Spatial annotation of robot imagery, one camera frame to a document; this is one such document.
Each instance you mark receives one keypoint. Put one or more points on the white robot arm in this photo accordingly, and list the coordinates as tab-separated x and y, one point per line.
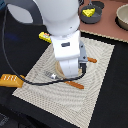
61	20

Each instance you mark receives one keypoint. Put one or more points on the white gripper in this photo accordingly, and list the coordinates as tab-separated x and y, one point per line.
70	53

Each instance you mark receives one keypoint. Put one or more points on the grey toy saucepan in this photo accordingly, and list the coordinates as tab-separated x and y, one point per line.
95	17

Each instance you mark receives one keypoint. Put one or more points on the round beige toy plate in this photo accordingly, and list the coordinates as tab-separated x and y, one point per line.
60	72

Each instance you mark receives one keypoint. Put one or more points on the yellow toy cheese wedge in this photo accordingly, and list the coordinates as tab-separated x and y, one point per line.
88	12

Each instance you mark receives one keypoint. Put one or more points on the beige woven placemat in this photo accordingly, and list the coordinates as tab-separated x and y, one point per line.
67	102

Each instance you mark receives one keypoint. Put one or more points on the beige bowl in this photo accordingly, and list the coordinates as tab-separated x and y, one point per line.
122	14

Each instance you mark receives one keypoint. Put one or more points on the orange toy bread loaf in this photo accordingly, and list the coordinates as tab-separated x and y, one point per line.
9	80

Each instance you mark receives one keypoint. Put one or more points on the yellow toy butter box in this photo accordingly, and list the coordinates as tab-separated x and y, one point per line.
45	36

